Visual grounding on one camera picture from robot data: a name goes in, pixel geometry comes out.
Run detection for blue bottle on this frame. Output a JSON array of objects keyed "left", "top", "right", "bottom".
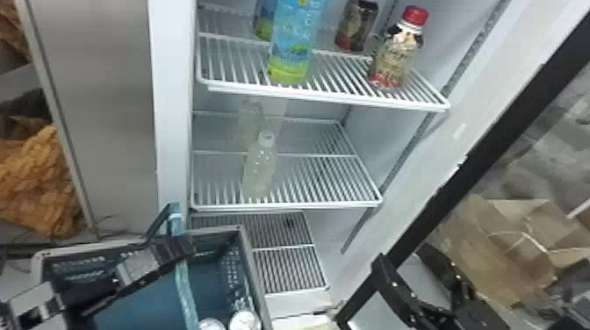
[{"left": 267, "top": 0, "right": 329, "bottom": 87}]

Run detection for cardboard box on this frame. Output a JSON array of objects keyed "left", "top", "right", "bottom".
[{"left": 435, "top": 193, "right": 590, "bottom": 307}]

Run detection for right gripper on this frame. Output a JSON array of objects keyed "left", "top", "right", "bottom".
[{"left": 370, "top": 243, "right": 510, "bottom": 330}]

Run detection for red capped beige bottle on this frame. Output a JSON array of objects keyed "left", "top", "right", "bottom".
[{"left": 367, "top": 5, "right": 430, "bottom": 89}]

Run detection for clear bottle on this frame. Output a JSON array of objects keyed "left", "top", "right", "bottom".
[
  {"left": 235, "top": 97, "right": 266, "bottom": 149},
  {"left": 241, "top": 130, "right": 279, "bottom": 199}
]

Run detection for fridge door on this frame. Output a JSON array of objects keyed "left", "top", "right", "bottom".
[{"left": 335, "top": 0, "right": 590, "bottom": 330}]

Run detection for green bottle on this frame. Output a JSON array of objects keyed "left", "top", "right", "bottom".
[{"left": 252, "top": 0, "right": 277, "bottom": 41}]

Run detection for white fridge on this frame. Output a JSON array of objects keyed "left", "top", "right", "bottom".
[{"left": 13, "top": 0, "right": 513, "bottom": 330}]

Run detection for silver can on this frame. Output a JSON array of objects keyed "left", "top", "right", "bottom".
[
  {"left": 227, "top": 309, "right": 263, "bottom": 330},
  {"left": 198, "top": 317, "right": 228, "bottom": 330}
]

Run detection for blue basket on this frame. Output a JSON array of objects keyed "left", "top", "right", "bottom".
[{"left": 0, "top": 202, "right": 274, "bottom": 330}]

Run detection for brown bottle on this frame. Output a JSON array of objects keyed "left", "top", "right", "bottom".
[{"left": 334, "top": 0, "right": 380, "bottom": 53}]

